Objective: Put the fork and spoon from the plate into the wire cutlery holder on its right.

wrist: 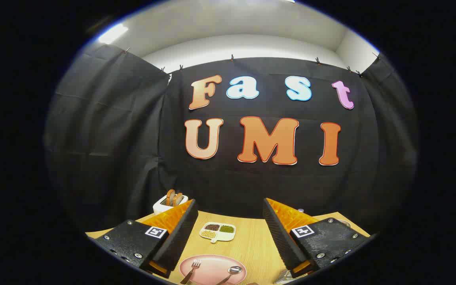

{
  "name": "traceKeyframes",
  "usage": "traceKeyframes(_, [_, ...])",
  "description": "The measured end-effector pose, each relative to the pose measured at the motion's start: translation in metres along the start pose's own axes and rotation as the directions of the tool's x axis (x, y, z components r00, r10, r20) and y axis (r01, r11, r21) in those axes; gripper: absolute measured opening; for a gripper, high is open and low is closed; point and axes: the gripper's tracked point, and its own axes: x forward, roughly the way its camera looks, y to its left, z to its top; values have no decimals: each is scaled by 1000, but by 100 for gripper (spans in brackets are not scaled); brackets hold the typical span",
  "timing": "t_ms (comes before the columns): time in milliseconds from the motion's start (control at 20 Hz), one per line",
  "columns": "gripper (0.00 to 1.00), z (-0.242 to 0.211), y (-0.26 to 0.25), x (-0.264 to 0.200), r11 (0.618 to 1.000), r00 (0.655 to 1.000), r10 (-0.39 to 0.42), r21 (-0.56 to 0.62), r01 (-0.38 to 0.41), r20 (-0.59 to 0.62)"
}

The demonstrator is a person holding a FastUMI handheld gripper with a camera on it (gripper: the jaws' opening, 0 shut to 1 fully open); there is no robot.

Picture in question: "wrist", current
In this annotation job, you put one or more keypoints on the white divided dish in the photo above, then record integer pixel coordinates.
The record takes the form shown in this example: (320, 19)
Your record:
(226, 237)

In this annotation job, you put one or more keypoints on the yellow soybeans pile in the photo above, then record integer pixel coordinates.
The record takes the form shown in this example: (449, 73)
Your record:
(208, 234)

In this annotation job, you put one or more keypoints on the dark red beans pile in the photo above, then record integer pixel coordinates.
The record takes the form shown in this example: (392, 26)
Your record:
(212, 227)

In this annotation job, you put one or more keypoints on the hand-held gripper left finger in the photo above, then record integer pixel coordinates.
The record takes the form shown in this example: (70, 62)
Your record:
(180, 237)

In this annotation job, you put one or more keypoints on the toasted bread slice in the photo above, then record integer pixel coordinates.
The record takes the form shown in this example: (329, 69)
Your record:
(177, 199)
(170, 197)

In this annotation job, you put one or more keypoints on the ceiling light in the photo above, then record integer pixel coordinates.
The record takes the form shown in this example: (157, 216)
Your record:
(111, 33)

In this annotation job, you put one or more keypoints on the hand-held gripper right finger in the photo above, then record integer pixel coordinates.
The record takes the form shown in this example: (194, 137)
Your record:
(279, 237)

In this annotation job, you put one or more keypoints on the green mung beans pile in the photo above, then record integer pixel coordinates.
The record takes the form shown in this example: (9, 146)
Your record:
(227, 228)

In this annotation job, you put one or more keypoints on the white toaster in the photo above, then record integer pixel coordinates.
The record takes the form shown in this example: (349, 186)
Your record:
(160, 206)

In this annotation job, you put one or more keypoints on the pink round plate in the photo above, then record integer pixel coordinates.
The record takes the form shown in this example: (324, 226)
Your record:
(212, 270)

